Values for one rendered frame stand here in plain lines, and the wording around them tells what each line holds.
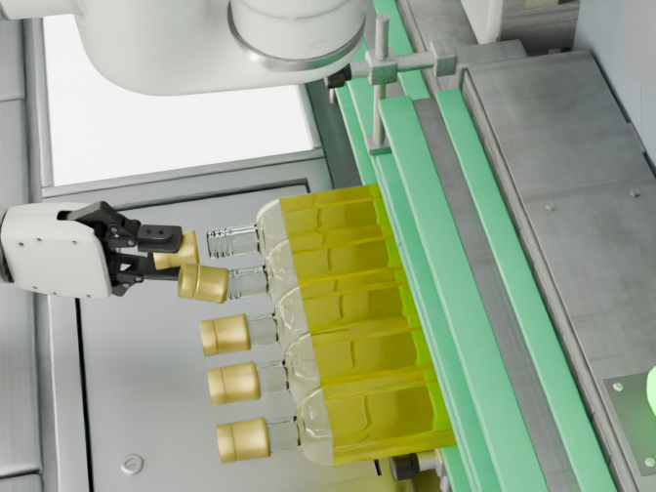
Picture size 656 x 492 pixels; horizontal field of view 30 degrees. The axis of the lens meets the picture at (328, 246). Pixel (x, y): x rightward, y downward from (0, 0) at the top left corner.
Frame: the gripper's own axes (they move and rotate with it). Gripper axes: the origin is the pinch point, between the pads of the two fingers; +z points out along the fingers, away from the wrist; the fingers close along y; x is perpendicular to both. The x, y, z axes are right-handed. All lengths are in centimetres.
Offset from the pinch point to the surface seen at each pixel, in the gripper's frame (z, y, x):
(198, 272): 4.5, 2.8, -4.6
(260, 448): 12.1, 0.9, -22.2
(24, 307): -16.9, -12.7, 1.8
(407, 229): 24.1, 6.6, -1.3
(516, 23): 33.9, 15.6, 18.2
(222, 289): 6.8, 1.6, -5.5
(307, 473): 15.4, -12.3, -16.9
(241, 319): 9.1, 2.0, -9.3
